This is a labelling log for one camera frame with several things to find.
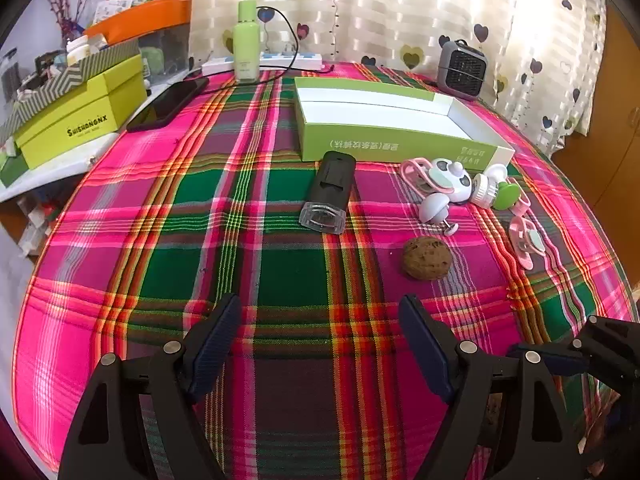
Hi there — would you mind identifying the white green round container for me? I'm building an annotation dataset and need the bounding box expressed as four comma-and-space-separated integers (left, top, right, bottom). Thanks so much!
484, 163, 524, 212

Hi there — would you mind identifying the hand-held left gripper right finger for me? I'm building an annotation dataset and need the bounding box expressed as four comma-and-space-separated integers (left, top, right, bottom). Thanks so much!
398, 294, 583, 480

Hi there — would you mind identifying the white side table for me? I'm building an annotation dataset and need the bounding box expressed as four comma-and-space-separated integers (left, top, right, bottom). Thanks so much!
0, 75, 191, 206

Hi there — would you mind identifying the small grey heater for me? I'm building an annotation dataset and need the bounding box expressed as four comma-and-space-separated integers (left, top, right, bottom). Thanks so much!
437, 40, 488, 100

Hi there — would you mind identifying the wooden wardrobe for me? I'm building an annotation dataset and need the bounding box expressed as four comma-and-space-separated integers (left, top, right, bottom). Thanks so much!
550, 10, 640, 211

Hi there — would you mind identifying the lime green gift box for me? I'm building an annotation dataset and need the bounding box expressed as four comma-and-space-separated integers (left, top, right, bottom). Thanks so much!
14, 55, 148, 171

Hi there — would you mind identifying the green lotion bottle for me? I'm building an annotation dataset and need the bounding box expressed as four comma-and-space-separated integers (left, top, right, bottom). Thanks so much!
234, 1, 262, 85

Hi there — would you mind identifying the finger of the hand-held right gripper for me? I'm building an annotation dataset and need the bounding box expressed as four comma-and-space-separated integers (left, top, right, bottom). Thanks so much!
540, 335, 608, 381
582, 314, 640, 353

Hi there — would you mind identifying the black pocket microscope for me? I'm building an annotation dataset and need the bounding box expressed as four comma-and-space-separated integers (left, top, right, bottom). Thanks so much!
299, 151, 357, 235

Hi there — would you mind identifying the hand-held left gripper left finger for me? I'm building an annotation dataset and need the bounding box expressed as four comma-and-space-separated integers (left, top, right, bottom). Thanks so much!
57, 292, 242, 480

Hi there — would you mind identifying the purple dried branch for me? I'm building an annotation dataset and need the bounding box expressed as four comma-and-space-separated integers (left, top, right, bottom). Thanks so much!
45, 0, 87, 41

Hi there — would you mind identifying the grey mushroom-shaped knob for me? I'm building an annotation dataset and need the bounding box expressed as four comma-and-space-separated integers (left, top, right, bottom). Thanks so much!
419, 194, 458, 236

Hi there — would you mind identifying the green white cardboard box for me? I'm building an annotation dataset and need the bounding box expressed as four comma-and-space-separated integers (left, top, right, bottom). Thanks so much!
294, 77, 516, 168

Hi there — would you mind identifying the black smartphone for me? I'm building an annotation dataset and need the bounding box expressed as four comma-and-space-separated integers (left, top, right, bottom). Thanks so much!
126, 77, 211, 133

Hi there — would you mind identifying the clear storage bin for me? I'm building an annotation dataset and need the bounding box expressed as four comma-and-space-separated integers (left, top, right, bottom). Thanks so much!
137, 25, 193, 86

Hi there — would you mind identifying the heart print curtain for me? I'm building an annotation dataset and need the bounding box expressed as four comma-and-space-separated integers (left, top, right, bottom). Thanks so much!
190, 0, 608, 146

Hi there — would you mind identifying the white power strip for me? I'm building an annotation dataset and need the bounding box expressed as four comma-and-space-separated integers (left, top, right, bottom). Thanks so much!
201, 51, 323, 76

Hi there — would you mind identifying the striped grey box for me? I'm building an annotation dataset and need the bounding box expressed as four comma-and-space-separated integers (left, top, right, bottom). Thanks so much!
0, 40, 141, 146

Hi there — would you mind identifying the dark green small box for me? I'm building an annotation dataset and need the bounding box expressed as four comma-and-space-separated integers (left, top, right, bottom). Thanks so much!
0, 152, 26, 188

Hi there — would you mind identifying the black charging cable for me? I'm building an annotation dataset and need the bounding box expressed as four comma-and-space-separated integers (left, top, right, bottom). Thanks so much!
187, 6, 301, 93

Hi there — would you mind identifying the orange plastic tray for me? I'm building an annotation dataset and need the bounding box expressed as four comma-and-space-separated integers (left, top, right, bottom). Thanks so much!
82, 0, 193, 46

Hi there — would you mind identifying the pink green plaid blanket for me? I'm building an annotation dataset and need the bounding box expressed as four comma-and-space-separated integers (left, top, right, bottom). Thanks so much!
12, 60, 637, 480

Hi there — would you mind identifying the white ribbed jar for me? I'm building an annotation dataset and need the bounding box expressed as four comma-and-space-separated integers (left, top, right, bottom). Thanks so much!
470, 172, 498, 208

